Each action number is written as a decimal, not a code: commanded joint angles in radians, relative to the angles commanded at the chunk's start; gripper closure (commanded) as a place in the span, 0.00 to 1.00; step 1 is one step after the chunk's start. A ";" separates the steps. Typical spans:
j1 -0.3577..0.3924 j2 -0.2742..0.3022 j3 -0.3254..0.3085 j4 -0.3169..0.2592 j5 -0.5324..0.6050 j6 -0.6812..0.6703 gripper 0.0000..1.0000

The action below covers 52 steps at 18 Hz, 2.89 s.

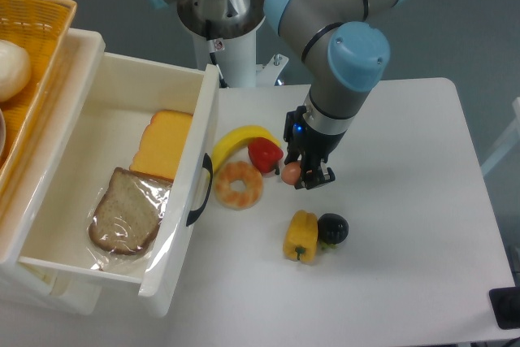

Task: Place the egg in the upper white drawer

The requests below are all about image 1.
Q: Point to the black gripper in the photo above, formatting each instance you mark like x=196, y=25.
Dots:
x=313, y=149

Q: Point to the brown egg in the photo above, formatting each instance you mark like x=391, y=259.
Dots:
x=291, y=173

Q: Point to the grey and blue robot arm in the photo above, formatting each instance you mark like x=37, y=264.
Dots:
x=346, y=56

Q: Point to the white drawer cabinet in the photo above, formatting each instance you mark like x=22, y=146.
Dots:
x=73, y=74

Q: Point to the red bell pepper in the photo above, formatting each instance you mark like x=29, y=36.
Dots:
x=265, y=155

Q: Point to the yellow banana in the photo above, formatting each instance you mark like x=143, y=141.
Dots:
x=235, y=140

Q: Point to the black round fruit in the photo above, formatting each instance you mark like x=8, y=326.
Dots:
x=333, y=230

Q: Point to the yellow bell pepper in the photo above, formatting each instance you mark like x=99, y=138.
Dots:
x=301, y=238

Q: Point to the yellow toast slice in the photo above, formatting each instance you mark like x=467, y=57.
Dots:
x=162, y=144

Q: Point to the wrapped brown bread slice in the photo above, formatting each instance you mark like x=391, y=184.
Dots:
x=125, y=222

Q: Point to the black device at edge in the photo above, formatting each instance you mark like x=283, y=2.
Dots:
x=505, y=305

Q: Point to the yellow woven basket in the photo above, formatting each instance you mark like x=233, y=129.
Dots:
x=38, y=28

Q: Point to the white bun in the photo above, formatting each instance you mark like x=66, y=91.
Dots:
x=12, y=68

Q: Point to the black drawer handle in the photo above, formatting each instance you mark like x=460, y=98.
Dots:
x=204, y=187

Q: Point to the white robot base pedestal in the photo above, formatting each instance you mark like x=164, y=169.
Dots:
x=224, y=34

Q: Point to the white frame at right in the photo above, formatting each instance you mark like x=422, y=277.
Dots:
x=505, y=142

